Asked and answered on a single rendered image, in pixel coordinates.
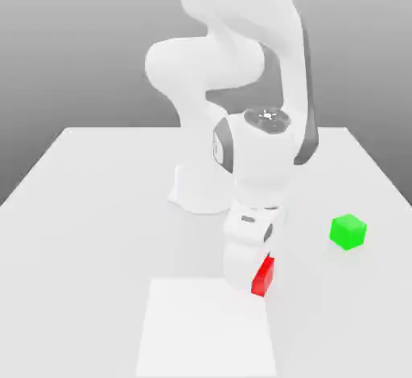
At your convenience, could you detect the small green cube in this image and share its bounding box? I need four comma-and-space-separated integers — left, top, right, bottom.
328, 212, 369, 252

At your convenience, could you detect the small red cube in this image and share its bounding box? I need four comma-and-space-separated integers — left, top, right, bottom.
250, 255, 276, 298

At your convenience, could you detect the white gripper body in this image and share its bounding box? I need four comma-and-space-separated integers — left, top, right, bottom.
222, 238, 274, 292

